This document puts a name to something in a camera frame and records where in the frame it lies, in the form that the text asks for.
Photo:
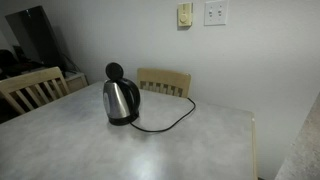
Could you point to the black kettle power base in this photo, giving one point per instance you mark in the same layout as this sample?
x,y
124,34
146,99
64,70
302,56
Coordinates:
x,y
124,120

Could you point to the white double light switch plate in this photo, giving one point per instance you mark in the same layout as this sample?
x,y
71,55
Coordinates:
x,y
216,12

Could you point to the wooden slat-back chair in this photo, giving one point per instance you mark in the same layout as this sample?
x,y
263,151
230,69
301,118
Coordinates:
x,y
30,79

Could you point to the black round kettle lid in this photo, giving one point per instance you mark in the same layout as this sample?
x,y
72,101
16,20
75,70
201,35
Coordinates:
x,y
114,70

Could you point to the wooden chair with square cutouts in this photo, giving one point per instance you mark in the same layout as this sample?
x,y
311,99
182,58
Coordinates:
x,y
163,76

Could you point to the light wooden side cabinet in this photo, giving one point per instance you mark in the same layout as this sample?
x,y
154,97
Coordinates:
x,y
76,81

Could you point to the black flat screen monitor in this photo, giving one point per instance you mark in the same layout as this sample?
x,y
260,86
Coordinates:
x,y
38,36

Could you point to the grey speckled countertop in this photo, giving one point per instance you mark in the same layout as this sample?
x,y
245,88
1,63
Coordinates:
x,y
305,150

